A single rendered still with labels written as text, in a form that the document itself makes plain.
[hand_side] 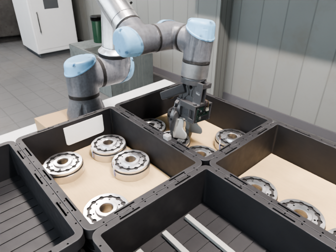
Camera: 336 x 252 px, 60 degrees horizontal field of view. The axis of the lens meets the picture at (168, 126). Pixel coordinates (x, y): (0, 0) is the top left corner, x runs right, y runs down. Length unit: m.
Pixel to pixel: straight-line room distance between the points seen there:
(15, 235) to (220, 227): 0.44
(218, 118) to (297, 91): 1.82
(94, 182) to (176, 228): 0.26
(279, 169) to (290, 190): 0.08
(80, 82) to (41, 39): 3.72
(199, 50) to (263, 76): 2.15
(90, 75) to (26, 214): 0.54
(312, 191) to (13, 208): 0.73
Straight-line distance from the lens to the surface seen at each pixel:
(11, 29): 5.99
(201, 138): 0.95
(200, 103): 0.80
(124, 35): 0.74
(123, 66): 1.15
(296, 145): 0.88
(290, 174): 0.86
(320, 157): 0.86
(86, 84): 1.10
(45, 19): 4.78
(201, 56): 0.77
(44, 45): 4.83
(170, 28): 0.82
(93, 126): 0.92
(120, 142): 0.88
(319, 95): 2.71
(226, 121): 0.99
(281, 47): 2.75
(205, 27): 0.76
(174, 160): 0.74
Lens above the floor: 1.34
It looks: 30 degrees down
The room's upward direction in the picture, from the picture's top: straight up
